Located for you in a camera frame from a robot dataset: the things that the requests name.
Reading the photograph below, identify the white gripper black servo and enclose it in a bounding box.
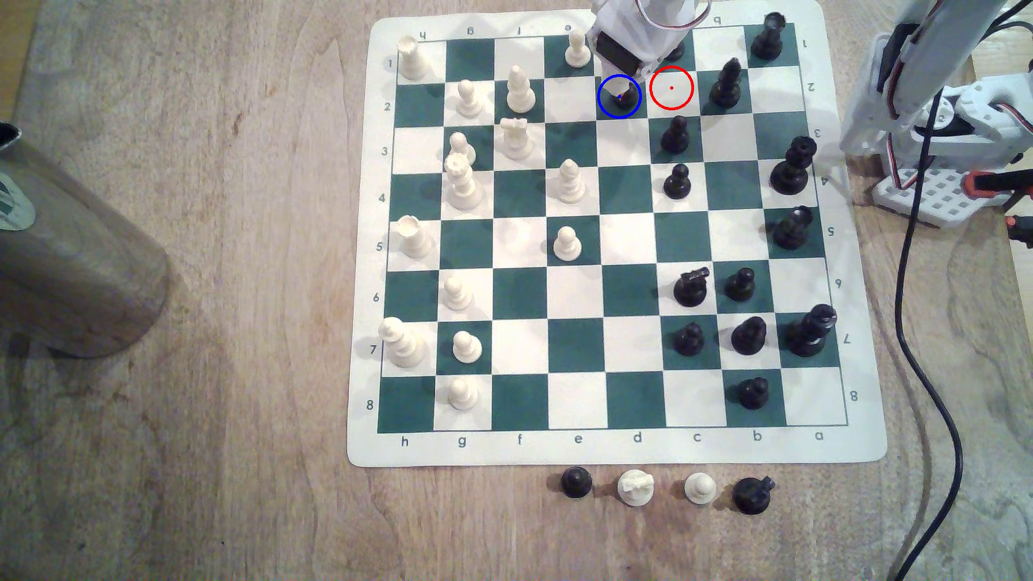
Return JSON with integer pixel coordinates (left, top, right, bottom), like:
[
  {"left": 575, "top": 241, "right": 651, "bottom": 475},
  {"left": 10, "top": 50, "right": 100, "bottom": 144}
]
[{"left": 588, "top": 0, "right": 713, "bottom": 82}]

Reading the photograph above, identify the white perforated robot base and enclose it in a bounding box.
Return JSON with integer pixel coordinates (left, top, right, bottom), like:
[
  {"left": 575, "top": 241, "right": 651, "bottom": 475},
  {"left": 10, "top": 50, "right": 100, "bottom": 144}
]
[{"left": 870, "top": 153, "right": 1020, "bottom": 229}]

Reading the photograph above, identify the green and white chess mat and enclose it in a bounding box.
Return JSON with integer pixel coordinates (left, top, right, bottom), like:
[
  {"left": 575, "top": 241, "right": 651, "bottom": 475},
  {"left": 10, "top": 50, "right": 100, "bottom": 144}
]
[{"left": 346, "top": 0, "right": 889, "bottom": 468}]

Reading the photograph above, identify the black bishop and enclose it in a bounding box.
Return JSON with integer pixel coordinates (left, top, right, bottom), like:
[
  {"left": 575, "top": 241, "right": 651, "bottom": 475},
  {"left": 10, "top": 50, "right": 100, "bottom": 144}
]
[
  {"left": 709, "top": 57, "right": 744, "bottom": 111},
  {"left": 730, "top": 315, "right": 768, "bottom": 356}
]

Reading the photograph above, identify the white bishop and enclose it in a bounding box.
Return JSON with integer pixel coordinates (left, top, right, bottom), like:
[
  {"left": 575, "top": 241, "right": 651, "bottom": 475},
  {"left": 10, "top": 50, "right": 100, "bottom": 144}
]
[
  {"left": 505, "top": 68, "right": 537, "bottom": 114},
  {"left": 554, "top": 159, "right": 588, "bottom": 204}
]

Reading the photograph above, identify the white rook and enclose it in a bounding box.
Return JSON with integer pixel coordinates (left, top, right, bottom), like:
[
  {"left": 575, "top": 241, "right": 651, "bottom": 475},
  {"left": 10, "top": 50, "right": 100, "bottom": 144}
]
[
  {"left": 499, "top": 117, "right": 534, "bottom": 161},
  {"left": 397, "top": 215, "right": 434, "bottom": 260},
  {"left": 397, "top": 34, "right": 429, "bottom": 82}
]

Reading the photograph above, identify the black rook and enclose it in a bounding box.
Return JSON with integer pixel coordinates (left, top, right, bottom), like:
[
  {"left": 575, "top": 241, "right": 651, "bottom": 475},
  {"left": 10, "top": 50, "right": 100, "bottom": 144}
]
[
  {"left": 773, "top": 206, "right": 813, "bottom": 250},
  {"left": 749, "top": 11, "right": 789, "bottom": 62}
]

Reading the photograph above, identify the black queen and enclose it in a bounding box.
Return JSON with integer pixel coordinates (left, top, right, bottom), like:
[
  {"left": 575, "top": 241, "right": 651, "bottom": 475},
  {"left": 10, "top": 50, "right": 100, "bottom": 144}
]
[{"left": 770, "top": 136, "right": 818, "bottom": 196}]

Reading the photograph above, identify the white queen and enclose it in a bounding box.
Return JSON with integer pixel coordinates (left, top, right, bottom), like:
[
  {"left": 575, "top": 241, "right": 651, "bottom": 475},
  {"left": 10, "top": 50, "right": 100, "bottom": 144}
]
[{"left": 444, "top": 153, "right": 487, "bottom": 212}]

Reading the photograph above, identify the black knight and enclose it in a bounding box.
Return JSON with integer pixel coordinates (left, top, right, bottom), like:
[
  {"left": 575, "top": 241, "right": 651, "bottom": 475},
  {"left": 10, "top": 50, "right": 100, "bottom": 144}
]
[
  {"left": 673, "top": 266, "right": 712, "bottom": 308},
  {"left": 733, "top": 476, "right": 777, "bottom": 516}
]

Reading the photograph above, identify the black king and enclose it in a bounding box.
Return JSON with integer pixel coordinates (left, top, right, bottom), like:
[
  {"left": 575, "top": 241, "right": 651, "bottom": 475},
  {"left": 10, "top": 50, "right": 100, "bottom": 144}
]
[{"left": 787, "top": 303, "right": 838, "bottom": 358}]

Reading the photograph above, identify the white king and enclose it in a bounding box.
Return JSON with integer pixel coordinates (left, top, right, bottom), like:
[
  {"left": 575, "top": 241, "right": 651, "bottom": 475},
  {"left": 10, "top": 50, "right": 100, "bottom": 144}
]
[{"left": 379, "top": 317, "right": 428, "bottom": 370}]

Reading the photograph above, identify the orange and black clamp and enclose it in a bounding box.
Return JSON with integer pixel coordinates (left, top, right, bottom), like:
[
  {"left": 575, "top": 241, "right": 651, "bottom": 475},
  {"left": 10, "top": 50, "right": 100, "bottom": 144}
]
[{"left": 964, "top": 168, "right": 1033, "bottom": 200}]

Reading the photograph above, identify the white knight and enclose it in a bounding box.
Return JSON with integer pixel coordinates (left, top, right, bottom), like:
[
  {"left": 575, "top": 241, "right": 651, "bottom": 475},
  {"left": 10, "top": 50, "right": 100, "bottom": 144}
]
[{"left": 617, "top": 469, "right": 655, "bottom": 508}]

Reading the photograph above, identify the black cable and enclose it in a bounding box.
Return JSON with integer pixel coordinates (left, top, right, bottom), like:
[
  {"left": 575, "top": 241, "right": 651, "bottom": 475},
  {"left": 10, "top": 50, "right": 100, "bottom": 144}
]
[{"left": 893, "top": 89, "right": 965, "bottom": 581}]

